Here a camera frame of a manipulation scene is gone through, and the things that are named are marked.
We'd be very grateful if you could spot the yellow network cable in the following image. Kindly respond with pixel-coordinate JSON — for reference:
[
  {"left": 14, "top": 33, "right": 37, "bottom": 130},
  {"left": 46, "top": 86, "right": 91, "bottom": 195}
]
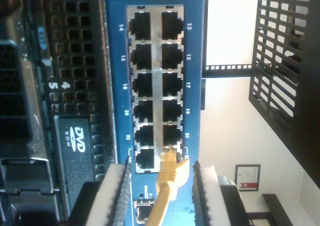
[{"left": 145, "top": 144, "right": 191, "bottom": 226}]

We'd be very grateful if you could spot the dark wooden furniture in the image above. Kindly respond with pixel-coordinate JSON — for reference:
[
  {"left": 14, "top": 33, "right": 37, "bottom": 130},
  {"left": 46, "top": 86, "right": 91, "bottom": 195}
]
[{"left": 246, "top": 192, "right": 294, "bottom": 226}]

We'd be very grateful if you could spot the blue network switch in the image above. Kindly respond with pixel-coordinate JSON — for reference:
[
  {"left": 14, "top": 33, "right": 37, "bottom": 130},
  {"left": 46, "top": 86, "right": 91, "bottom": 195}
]
[{"left": 102, "top": 0, "right": 209, "bottom": 226}]

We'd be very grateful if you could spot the black perforated rail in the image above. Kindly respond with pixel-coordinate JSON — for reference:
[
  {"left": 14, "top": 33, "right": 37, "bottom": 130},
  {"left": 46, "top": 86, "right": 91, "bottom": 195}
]
[{"left": 204, "top": 63, "right": 254, "bottom": 78}]

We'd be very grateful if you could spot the black rack server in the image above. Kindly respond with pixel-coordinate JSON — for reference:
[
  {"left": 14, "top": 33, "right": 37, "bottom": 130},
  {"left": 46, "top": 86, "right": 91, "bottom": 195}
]
[{"left": 0, "top": 0, "right": 120, "bottom": 226}]

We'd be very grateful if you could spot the black mesh cabinet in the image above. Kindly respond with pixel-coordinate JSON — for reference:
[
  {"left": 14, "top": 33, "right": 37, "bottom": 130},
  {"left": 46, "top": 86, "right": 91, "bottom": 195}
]
[{"left": 248, "top": 0, "right": 320, "bottom": 187}]

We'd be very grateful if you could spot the framed wall certificate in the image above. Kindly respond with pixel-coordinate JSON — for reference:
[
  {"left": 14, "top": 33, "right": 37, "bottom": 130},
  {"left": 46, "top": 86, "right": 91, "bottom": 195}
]
[{"left": 234, "top": 163, "right": 261, "bottom": 192}]

